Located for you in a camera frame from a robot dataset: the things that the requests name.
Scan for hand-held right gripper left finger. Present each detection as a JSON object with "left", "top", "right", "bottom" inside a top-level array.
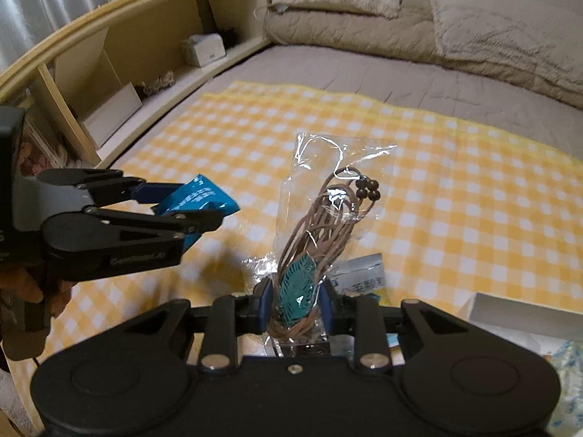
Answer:
[{"left": 121, "top": 280, "right": 276, "bottom": 373}]

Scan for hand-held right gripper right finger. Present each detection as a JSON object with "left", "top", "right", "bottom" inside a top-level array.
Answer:
[{"left": 318, "top": 279, "right": 477, "bottom": 371}]

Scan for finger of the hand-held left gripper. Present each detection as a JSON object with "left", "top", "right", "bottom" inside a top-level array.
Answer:
[
  {"left": 39, "top": 168, "right": 194, "bottom": 208},
  {"left": 46, "top": 205, "right": 225, "bottom": 252}
]

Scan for blue packet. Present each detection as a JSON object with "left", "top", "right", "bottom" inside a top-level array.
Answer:
[{"left": 152, "top": 173, "right": 240, "bottom": 250}]

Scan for bagged brown cord necklace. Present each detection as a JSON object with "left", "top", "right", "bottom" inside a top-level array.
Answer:
[{"left": 243, "top": 131, "right": 398, "bottom": 360}]

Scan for white cardboard box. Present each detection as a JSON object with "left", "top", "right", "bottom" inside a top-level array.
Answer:
[{"left": 457, "top": 294, "right": 583, "bottom": 437}]

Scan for pale patterned plastic packet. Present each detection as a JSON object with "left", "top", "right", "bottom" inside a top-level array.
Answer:
[{"left": 544, "top": 339, "right": 583, "bottom": 437}]

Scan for person's left hand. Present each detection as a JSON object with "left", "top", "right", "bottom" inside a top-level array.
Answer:
[{"left": 0, "top": 261, "right": 70, "bottom": 324}]

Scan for white printed packet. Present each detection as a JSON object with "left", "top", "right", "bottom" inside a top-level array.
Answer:
[{"left": 332, "top": 252, "right": 389, "bottom": 302}]

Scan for framed picture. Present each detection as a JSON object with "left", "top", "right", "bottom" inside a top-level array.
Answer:
[{"left": 18, "top": 118, "right": 70, "bottom": 170}]

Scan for white folder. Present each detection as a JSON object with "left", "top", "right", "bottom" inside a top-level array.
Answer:
[{"left": 79, "top": 83, "right": 143, "bottom": 149}]

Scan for small trinkets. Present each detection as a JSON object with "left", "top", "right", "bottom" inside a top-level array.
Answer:
[{"left": 137, "top": 70, "right": 177, "bottom": 97}]

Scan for wooden shelf unit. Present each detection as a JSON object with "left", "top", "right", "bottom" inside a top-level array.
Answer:
[{"left": 0, "top": 0, "right": 283, "bottom": 171}]

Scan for white tissue box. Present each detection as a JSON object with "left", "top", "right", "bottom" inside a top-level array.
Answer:
[{"left": 181, "top": 33, "right": 227, "bottom": 67}]

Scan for yellow checked cloth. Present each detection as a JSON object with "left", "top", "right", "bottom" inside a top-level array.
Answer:
[{"left": 9, "top": 81, "right": 583, "bottom": 437}]

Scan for rolled beige comforter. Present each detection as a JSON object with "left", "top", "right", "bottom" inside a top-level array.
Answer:
[{"left": 264, "top": 0, "right": 583, "bottom": 111}]

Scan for folded beige quilt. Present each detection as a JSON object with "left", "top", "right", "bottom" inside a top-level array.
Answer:
[{"left": 428, "top": 0, "right": 583, "bottom": 83}]

